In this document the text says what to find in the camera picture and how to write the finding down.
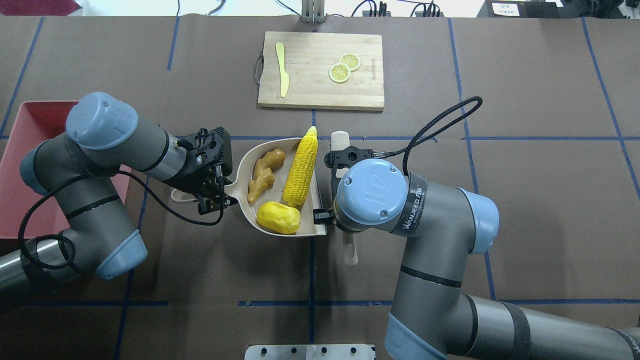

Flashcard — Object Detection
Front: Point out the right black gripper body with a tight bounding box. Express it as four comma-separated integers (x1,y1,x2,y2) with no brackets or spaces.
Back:
313,208,336,226

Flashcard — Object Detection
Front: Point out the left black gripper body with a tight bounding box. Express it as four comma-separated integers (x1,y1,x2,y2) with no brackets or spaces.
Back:
171,145,222,199

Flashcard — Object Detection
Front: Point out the yellow corn cob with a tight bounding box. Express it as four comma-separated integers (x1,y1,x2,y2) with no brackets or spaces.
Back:
282,126,318,207

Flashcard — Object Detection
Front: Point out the yellow potato toy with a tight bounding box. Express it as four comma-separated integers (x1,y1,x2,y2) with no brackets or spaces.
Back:
256,201,301,235

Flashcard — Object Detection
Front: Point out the orange ginger toy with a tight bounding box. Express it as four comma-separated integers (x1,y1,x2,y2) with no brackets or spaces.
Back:
247,148,286,203

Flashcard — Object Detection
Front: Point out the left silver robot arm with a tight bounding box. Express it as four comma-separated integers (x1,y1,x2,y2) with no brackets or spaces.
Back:
0,92,234,314

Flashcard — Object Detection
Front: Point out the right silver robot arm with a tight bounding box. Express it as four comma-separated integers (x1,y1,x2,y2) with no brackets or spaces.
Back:
330,158,639,360

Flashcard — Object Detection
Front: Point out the pink plastic bin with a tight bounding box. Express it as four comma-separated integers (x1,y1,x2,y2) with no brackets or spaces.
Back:
0,101,132,240

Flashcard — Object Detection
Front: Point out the yellow plastic knife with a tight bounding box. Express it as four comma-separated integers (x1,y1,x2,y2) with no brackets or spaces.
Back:
274,42,290,98

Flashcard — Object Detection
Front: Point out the lemon slice near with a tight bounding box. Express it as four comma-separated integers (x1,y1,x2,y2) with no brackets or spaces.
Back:
327,62,352,84

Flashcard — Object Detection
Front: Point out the lemon slice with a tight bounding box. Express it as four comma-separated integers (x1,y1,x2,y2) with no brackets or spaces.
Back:
327,62,352,84
338,52,362,72

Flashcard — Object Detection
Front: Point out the lemon slice far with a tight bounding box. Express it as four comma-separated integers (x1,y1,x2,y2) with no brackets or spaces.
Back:
338,52,362,72

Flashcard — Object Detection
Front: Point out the wooden cutting board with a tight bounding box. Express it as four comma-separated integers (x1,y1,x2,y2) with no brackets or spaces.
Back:
257,31,386,112

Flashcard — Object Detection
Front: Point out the orange black connector one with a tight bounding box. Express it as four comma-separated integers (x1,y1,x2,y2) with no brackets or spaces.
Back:
352,0,392,18

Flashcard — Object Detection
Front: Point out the orange black connector two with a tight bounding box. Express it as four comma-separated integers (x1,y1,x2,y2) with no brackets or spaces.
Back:
410,0,444,18

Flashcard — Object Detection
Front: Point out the magenta cloth on stand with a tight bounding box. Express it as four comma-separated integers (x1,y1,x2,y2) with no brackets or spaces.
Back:
0,0,82,16

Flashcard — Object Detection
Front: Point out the black power box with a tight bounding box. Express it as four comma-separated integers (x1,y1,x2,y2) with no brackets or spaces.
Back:
476,0,562,19

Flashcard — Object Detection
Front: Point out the left black camera cable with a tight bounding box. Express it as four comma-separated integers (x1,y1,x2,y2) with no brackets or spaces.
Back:
18,165,226,277

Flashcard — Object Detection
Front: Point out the black camera cable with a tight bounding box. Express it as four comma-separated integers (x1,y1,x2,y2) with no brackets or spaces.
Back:
374,96,484,177
18,165,226,277

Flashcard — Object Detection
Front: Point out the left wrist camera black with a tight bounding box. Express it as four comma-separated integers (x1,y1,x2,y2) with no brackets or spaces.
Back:
177,127,233,177

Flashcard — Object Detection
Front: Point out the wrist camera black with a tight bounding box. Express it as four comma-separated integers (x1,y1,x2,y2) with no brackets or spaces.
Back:
323,146,375,170
177,127,233,177

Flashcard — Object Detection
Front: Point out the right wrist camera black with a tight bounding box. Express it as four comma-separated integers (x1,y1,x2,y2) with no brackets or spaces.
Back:
323,146,375,170

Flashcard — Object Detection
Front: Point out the right black camera cable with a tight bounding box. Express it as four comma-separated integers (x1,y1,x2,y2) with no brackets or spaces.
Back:
374,96,484,177

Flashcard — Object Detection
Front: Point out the aluminium frame post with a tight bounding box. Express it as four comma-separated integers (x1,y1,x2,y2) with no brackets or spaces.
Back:
300,0,326,24

